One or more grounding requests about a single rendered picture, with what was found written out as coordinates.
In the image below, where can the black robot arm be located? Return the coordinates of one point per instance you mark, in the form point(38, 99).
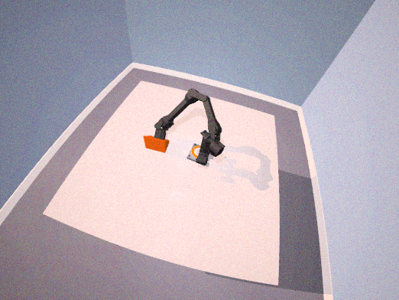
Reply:
point(210, 139)

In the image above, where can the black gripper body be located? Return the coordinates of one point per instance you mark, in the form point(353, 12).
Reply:
point(202, 158)

